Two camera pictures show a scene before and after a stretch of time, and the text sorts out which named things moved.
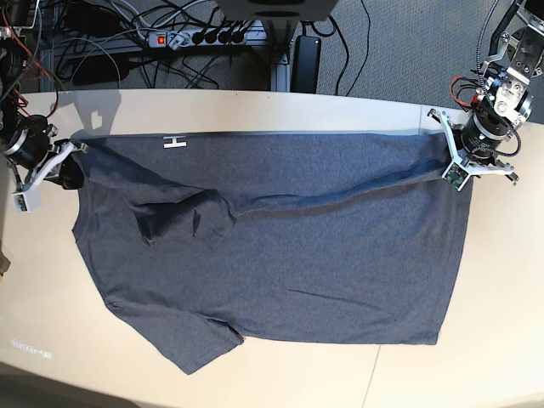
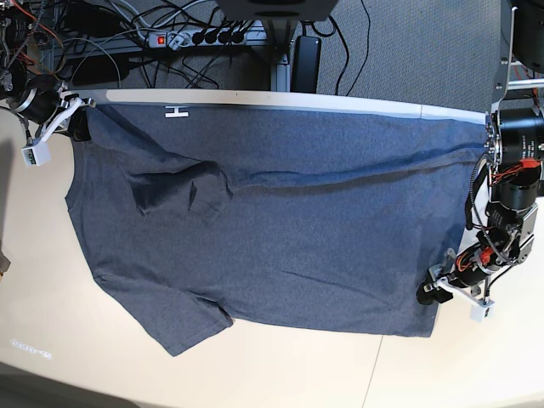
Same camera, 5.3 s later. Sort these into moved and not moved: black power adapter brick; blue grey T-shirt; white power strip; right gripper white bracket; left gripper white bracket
Moved: left gripper white bracket; right gripper white bracket; blue grey T-shirt
Not moved: black power adapter brick; white power strip
